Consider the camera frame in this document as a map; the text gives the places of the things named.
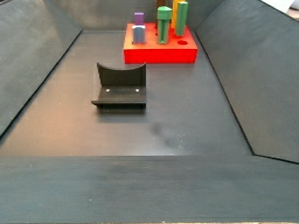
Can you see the brown cylinder peg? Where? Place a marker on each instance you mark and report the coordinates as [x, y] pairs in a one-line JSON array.
[[159, 4]]

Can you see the black curved fixture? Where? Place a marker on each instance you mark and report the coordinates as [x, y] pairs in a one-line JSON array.
[[121, 86]]

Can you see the red peg board base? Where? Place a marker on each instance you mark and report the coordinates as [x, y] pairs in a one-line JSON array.
[[180, 50]]

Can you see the blue notched peg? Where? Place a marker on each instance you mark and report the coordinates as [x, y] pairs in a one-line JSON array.
[[139, 34]]

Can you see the purple square peg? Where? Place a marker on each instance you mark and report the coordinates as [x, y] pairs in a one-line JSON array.
[[139, 18]]

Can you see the green pentagon peg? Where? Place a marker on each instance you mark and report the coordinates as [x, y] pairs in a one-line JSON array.
[[163, 16]]

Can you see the green star peg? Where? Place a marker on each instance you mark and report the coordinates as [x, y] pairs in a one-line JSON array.
[[180, 18]]

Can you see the yellow arch peg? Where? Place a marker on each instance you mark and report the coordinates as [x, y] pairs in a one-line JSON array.
[[175, 2]]

